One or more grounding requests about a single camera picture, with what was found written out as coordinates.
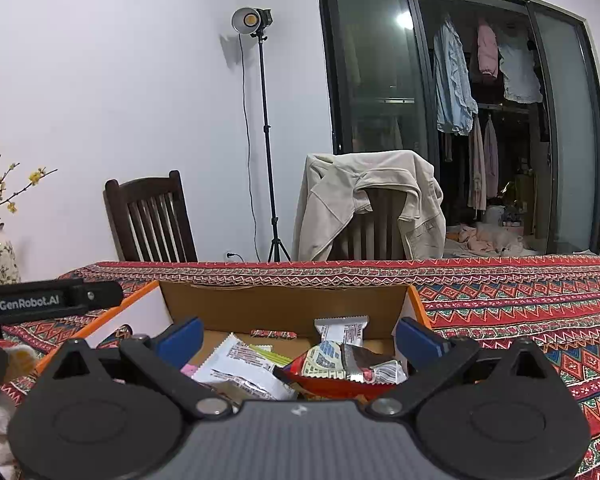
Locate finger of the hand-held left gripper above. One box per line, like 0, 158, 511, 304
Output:
81, 281, 124, 311

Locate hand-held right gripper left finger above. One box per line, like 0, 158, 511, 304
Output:
52, 316, 233, 418

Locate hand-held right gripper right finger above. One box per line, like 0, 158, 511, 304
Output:
369, 316, 548, 418

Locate white green-striped snack packet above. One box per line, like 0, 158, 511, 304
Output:
192, 332, 306, 402

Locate silver snack packet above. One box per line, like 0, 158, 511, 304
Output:
314, 315, 370, 348

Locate red snack packet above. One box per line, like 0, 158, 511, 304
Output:
272, 340, 410, 401

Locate orange-edged cardboard box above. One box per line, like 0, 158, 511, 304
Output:
32, 280, 433, 401

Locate floral ceramic vase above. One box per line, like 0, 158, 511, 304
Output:
0, 223, 22, 286

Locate red patterned tablecloth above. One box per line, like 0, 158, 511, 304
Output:
0, 255, 600, 480

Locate dark wooden chair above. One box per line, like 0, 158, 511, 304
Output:
104, 170, 199, 263

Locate pink floor cloth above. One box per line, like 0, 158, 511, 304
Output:
447, 225, 481, 251

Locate yellow flower branches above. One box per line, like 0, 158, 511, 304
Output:
0, 121, 58, 231

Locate jacket-draped wooden chair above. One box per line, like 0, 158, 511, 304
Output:
330, 187, 411, 261

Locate white fluffy floor pile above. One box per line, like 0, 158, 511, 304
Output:
475, 222, 525, 255

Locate beige jacket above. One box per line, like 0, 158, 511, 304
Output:
292, 150, 447, 262

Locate beige hanging garment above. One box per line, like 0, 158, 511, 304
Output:
467, 117, 487, 213

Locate mauve hanging garment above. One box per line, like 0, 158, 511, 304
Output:
484, 119, 501, 200

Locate light blue hanging shirt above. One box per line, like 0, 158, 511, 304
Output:
432, 16, 479, 137

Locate black-framed sliding glass door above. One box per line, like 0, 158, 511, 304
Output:
316, 0, 600, 261

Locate white hanging blouse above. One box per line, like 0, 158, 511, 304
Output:
497, 35, 543, 105

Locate pink hanging garment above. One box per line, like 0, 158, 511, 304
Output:
476, 20, 499, 81

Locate studio light on tripod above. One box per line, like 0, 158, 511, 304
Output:
231, 6, 292, 263

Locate black light cable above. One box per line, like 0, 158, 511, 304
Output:
237, 35, 261, 262

